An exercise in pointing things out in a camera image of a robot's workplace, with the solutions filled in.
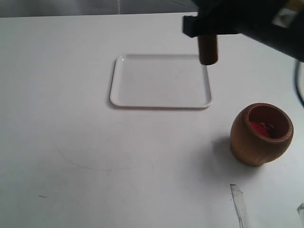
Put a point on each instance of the white rectangular plastic tray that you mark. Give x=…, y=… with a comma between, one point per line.
x=147, y=81

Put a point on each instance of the grey backdrop curtain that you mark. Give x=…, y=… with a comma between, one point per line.
x=41, y=8

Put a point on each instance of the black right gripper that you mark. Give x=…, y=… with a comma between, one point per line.
x=278, y=24

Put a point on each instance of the clear tape strip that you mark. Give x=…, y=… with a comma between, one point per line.
x=240, y=206

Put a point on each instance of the brown wooden mortar bowl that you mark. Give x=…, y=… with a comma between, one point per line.
x=252, y=149

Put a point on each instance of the red object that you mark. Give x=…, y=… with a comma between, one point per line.
x=262, y=128

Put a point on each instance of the brown wooden pestle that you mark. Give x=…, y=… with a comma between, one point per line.
x=208, y=49

